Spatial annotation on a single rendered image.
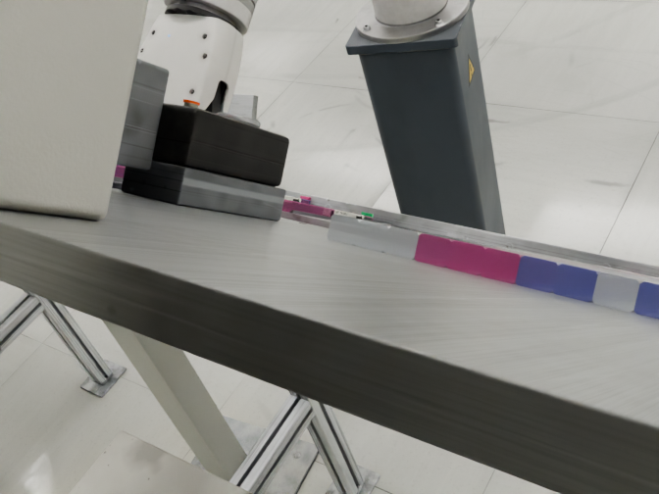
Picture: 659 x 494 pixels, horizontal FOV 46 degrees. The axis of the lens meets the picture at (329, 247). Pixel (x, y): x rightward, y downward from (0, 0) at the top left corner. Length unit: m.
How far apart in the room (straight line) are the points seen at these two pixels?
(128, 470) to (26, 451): 1.03
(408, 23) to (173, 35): 0.60
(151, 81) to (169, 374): 0.98
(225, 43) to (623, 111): 1.63
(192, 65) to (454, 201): 0.83
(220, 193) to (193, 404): 1.02
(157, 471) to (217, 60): 0.45
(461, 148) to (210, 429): 0.67
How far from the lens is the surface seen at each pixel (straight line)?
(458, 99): 1.33
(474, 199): 1.46
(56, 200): 0.17
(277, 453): 1.25
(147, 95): 0.36
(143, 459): 0.93
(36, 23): 0.17
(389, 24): 1.31
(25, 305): 1.74
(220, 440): 1.47
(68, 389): 2.00
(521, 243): 0.83
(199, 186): 0.37
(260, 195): 0.41
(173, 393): 1.33
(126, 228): 0.18
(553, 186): 2.02
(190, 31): 0.76
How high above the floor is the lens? 1.31
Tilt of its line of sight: 41 degrees down
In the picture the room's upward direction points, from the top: 20 degrees counter-clockwise
